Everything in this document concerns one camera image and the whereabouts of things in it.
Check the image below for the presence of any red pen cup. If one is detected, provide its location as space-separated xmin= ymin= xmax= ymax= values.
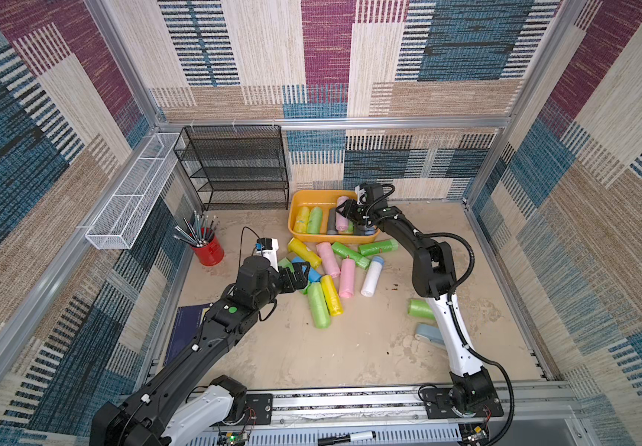
xmin=192 ymin=235 xmax=224 ymax=267

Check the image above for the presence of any blue trash bag roll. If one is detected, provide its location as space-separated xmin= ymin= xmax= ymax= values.
xmin=292 ymin=256 xmax=322 ymax=282

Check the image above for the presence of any black mesh shelf rack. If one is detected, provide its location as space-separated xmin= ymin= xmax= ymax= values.
xmin=175 ymin=126 xmax=289 ymax=210

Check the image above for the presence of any grey blue stapler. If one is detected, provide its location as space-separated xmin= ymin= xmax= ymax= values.
xmin=415 ymin=323 xmax=445 ymax=349

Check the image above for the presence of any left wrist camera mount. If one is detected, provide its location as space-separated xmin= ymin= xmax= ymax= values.
xmin=255 ymin=237 xmax=279 ymax=271

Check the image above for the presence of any lower light green roll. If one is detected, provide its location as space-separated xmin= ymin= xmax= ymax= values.
xmin=307 ymin=282 xmax=331 ymax=329

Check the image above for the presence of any lower yellow roll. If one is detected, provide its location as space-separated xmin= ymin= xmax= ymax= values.
xmin=320 ymin=275 xmax=344 ymax=317

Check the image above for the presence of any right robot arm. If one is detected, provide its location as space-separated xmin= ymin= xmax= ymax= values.
xmin=337 ymin=183 xmax=515 ymax=445

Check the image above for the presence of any large light green roll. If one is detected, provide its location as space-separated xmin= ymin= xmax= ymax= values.
xmin=306 ymin=206 xmax=324 ymax=234

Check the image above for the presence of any small dark grey roll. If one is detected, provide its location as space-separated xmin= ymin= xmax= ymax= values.
xmin=327 ymin=208 xmax=338 ymax=235

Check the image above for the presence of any black marker pen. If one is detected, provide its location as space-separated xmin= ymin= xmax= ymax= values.
xmin=317 ymin=430 xmax=377 ymax=446

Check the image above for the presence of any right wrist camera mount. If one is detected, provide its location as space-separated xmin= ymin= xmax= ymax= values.
xmin=354 ymin=183 xmax=388 ymax=206

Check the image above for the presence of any green roll with label left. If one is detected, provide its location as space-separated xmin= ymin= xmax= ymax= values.
xmin=278 ymin=258 xmax=294 ymax=272

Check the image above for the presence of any white roll with blue band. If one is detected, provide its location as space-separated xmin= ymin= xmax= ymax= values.
xmin=361 ymin=256 xmax=384 ymax=297

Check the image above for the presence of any short green roll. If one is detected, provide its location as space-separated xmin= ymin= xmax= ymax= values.
xmin=331 ymin=242 xmax=370 ymax=269

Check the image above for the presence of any yellow roll near box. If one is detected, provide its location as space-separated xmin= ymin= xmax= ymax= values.
xmin=288 ymin=238 xmax=322 ymax=269

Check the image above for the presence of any yellow plastic storage box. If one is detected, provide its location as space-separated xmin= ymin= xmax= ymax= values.
xmin=288 ymin=190 xmax=380 ymax=245

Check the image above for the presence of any white wire wall basket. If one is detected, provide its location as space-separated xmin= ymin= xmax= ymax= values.
xmin=85 ymin=133 xmax=179 ymax=250

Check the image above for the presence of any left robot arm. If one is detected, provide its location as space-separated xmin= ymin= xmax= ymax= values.
xmin=90 ymin=256 xmax=310 ymax=445

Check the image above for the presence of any dark blue booklet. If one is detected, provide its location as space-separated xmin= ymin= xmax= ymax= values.
xmin=163 ymin=303 xmax=213 ymax=366

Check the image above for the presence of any pink roll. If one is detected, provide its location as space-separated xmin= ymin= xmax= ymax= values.
xmin=339 ymin=258 xmax=356 ymax=299
xmin=335 ymin=195 xmax=350 ymax=233
xmin=317 ymin=242 xmax=341 ymax=279

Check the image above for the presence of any fat green roll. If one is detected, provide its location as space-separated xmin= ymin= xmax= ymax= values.
xmin=408 ymin=299 xmax=434 ymax=320

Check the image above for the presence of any yellow trash bag roll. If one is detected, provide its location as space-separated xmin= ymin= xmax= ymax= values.
xmin=293 ymin=206 xmax=311 ymax=234

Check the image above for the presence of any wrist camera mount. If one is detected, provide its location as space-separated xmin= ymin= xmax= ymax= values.
xmin=255 ymin=237 xmax=279 ymax=271
xmin=354 ymin=183 xmax=388 ymax=206

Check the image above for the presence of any green roll with red label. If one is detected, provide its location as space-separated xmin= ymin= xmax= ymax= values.
xmin=358 ymin=239 xmax=399 ymax=256

